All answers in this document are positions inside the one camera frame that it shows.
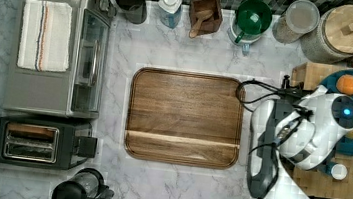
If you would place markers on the white capped shaker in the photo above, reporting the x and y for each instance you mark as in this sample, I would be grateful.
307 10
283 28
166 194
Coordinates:
337 171

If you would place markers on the black coffee grinder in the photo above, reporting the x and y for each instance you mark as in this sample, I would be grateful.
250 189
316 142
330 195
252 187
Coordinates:
88 183

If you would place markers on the large jar wooden lid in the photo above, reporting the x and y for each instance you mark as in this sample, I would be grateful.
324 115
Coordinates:
332 40

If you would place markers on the stainless steel toaster oven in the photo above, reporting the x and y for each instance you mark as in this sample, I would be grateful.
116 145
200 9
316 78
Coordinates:
76 92

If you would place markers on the walnut wooden cutting board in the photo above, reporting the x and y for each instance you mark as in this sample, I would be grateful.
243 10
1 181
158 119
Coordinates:
183 118

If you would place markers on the dark glass tumbler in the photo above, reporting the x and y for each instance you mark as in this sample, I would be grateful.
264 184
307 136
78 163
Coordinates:
135 10

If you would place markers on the orange fruit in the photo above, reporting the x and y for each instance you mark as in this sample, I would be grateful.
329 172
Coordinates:
345 84

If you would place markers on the glass jar plastic lid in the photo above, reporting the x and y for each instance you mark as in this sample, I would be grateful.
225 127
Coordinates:
300 18

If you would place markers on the wooden scoop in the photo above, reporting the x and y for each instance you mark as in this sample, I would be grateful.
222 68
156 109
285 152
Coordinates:
202 16

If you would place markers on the dark wooden utensil box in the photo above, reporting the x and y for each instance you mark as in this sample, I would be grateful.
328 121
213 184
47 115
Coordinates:
211 25

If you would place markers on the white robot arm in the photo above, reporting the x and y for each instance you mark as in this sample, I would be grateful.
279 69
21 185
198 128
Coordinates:
305 132

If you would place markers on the white striped dish towel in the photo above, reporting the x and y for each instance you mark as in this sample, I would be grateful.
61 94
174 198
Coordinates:
45 36

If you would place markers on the black two-slot toaster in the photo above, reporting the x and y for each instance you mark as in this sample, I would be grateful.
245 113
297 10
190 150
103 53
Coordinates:
45 142

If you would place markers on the clear bottle white cap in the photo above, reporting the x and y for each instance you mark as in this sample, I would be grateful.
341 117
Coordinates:
170 12

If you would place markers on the butcher block drawer cabinet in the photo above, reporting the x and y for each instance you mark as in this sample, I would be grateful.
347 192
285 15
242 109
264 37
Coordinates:
315 183

